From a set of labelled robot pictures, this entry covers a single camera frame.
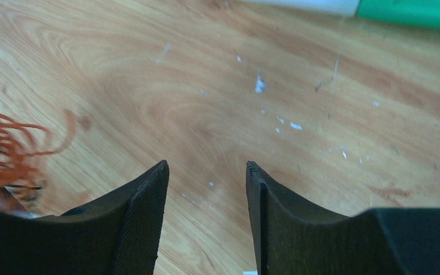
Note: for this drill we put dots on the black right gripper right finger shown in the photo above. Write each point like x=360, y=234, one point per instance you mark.
x=293, y=235

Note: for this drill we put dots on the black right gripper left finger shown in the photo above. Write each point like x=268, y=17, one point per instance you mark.
x=117, y=233

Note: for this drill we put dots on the white plastic bin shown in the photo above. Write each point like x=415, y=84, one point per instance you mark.
x=347, y=8

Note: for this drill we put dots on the green plastic bin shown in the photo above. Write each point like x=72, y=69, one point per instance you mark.
x=420, y=13

